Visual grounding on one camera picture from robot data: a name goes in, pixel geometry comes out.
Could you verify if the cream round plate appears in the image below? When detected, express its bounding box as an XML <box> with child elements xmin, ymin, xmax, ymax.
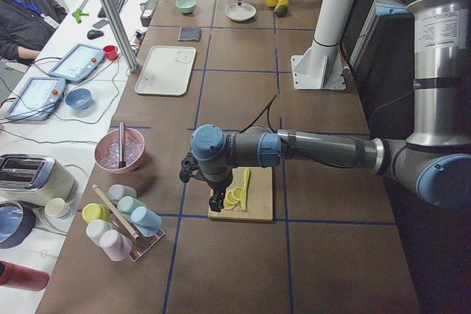
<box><xmin>225</xmin><ymin>2</ymin><xmax>257</xmax><ymax>22</ymax></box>

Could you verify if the white bear tray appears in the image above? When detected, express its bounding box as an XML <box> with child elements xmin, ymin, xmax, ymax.
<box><xmin>135</xmin><ymin>46</ymin><xmax>196</xmax><ymax>96</ymax></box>

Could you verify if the lemon slice two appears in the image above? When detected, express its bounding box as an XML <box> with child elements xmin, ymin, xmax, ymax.
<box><xmin>225</xmin><ymin>193</ymin><xmax>239</xmax><ymax>203</ymax></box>

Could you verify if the lemon slice one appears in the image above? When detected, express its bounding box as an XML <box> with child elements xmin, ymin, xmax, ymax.
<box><xmin>228</xmin><ymin>187</ymin><xmax>244</xmax><ymax>201</ymax></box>

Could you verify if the lemon slice three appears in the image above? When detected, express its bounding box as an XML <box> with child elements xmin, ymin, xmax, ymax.
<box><xmin>223</xmin><ymin>199</ymin><xmax>238</xmax><ymax>210</ymax></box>

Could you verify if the yellow plastic knife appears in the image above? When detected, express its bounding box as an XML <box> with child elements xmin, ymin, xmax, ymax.
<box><xmin>240</xmin><ymin>168</ymin><xmax>251</xmax><ymax>210</ymax></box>

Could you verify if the yellow lemon near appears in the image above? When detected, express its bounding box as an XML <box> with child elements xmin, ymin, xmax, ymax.
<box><xmin>264</xmin><ymin>0</ymin><xmax>278</xmax><ymax>8</ymax></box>

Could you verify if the yellow lemon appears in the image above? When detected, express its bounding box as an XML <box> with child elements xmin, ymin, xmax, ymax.
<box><xmin>277</xmin><ymin>0</ymin><xmax>289</xmax><ymax>7</ymax></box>
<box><xmin>264</xmin><ymin>0</ymin><xmax>278</xmax><ymax>8</ymax></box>

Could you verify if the yellow lemon far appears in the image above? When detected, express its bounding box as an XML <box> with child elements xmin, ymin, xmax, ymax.
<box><xmin>277</xmin><ymin>0</ymin><xmax>289</xmax><ymax>7</ymax></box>

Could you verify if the bamboo cutting board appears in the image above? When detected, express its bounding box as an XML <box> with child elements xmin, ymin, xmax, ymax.
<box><xmin>208</xmin><ymin>167</ymin><xmax>274</xmax><ymax>221</ymax></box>

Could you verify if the green avocado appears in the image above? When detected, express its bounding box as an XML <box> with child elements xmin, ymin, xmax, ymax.
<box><xmin>273</xmin><ymin>5</ymin><xmax>288</xmax><ymax>18</ymax></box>

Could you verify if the mint green bowl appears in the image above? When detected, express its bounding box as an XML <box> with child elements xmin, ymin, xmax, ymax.
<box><xmin>175</xmin><ymin>0</ymin><xmax>196</xmax><ymax>14</ymax></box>

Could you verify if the grey folded cloth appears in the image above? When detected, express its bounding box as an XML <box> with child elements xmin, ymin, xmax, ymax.
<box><xmin>178</xmin><ymin>26</ymin><xmax>202</xmax><ymax>42</ymax></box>

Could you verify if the black box with label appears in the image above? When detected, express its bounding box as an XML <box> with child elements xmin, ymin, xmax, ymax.
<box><xmin>140</xmin><ymin>0</ymin><xmax>158</xmax><ymax>27</ymax></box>

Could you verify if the cup rack with cups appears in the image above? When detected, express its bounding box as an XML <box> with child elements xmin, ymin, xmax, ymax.
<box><xmin>91</xmin><ymin>185</ymin><xmax>165</xmax><ymax>262</ymax></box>

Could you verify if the pink bowl with ice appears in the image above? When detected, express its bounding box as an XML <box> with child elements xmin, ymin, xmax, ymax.
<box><xmin>94</xmin><ymin>128</ymin><xmax>146</xmax><ymax>174</ymax></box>

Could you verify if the red cup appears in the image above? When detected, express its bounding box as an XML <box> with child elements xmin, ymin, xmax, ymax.
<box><xmin>102</xmin><ymin>45</ymin><xmax>118</xmax><ymax>61</ymax></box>

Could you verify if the black computer mouse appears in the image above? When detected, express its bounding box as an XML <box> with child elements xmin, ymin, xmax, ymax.
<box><xmin>87</xmin><ymin>29</ymin><xmax>104</xmax><ymax>40</ymax></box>

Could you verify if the blue bowl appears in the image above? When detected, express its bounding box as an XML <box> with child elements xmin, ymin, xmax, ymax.
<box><xmin>65</xmin><ymin>88</ymin><xmax>93</xmax><ymax>110</ymax></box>

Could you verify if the teach pendant far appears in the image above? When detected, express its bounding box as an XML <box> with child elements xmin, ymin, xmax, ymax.
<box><xmin>48</xmin><ymin>43</ymin><xmax>105</xmax><ymax>83</ymax></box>

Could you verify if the teach pendant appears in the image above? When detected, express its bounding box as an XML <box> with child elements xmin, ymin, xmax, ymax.
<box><xmin>5</xmin><ymin>77</ymin><xmax>66</xmax><ymax>121</ymax></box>
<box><xmin>48</xmin><ymin>43</ymin><xmax>105</xmax><ymax>83</ymax></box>

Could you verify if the cream toaster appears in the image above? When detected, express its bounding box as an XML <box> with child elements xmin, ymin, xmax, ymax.
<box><xmin>1</xmin><ymin>154</ymin><xmax>75</xmax><ymax>206</ymax></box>

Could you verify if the teach pendant near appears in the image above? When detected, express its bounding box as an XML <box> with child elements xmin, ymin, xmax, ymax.
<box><xmin>5</xmin><ymin>77</ymin><xmax>66</xmax><ymax>121</ymax></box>

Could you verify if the seated person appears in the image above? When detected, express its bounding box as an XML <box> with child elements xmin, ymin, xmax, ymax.
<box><xmin>1</xmin><ymin>0</ymin><xmax>68</xmax><ymax>65</ymax></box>

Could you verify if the red water bottle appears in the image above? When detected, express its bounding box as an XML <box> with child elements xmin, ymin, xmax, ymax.
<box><xmin>1</xmin><ymin>260</ymin><xmax>49</xmax><ymax>292</ymax></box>

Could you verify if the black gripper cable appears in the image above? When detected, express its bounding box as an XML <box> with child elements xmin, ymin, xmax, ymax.
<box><xmin>238</xmin><ymin>93</ymin><xmax>279</xmax><ymax>135</ymax></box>

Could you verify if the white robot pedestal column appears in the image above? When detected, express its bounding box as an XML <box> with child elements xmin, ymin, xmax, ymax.
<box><xmin>291</xmin><ymin>0</ymin><xmax>354</xmax><ymax>90</ymax></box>

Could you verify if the aluminium frame post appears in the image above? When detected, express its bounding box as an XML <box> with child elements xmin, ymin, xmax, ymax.
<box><xmin>100</xmin><ymin>0</ymin><xmax>138</xmax><ymax>73</ymax></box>

